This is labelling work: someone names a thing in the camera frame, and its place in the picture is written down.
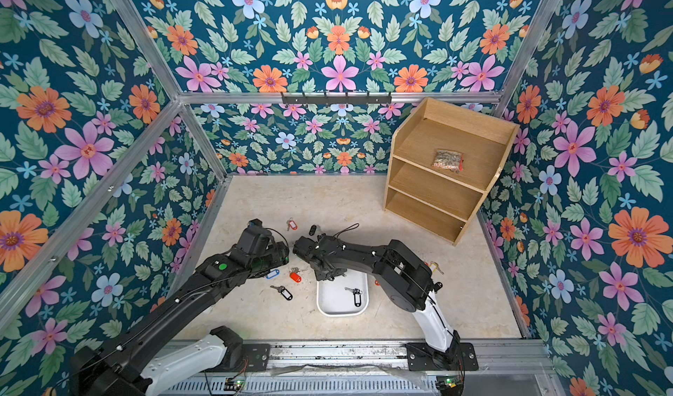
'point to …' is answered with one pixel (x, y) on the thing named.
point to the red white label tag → (292, 223)
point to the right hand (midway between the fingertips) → (331, 271)
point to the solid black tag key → (312, 229)
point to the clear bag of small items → (449, 160)
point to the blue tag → (272, 274)
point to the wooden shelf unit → (435, 201)
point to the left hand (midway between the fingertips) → (286, 252)
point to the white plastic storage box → (347, 295)
